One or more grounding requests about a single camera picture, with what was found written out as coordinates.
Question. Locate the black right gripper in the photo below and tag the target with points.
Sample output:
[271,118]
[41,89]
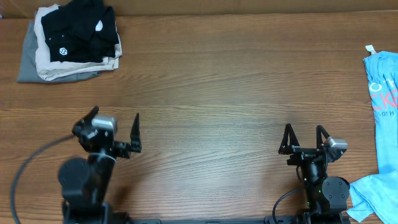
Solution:
[285,149]

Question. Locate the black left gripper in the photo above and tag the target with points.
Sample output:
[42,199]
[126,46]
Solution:
[124,149]

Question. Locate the black Sydrogen t-shirt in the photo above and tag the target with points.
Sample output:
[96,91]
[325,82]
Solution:
[81,31]

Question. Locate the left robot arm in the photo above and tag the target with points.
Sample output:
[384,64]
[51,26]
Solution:
[85,181]

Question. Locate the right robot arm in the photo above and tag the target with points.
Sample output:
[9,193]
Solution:
[326,196]

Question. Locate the folded beige shirt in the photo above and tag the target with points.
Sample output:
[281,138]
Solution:
[50,71]

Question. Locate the light blue t-shirt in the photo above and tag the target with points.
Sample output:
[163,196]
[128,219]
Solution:
[377,193]

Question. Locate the folded grey shirt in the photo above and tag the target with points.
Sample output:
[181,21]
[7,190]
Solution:
[28,72]

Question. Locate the brown cardboard back panel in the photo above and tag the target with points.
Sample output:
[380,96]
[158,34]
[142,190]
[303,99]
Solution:
[208,7]

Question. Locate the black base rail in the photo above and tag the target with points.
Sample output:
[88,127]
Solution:
[265,220]

